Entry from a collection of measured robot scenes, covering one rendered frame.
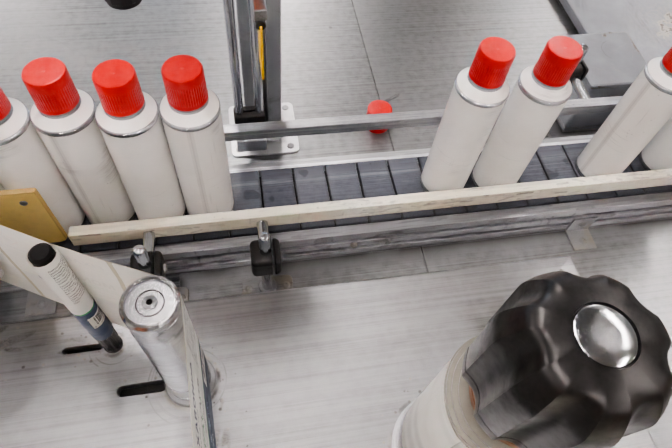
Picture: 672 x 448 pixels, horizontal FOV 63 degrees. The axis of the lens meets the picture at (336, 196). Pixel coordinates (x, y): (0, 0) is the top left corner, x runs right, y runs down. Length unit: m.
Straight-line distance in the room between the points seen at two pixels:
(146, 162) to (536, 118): 0.37
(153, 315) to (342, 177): 0.34
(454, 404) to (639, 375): 0.12
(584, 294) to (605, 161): 0.44
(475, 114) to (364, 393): 0.28
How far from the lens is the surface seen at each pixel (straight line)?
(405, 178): 0.65
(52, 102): 0.49
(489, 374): 0.30
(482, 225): 0.67
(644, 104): 0.64
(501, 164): 0.62
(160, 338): 0.38
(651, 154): 0.77
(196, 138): 0.49
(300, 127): 0.58
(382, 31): 0.91
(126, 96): 0.47
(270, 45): 0.61
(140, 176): 0.53
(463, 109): 0.53
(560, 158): 0.74
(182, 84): 0.45
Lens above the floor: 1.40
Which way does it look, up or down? 56 degrees down
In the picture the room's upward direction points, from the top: 8 degrees clockwise
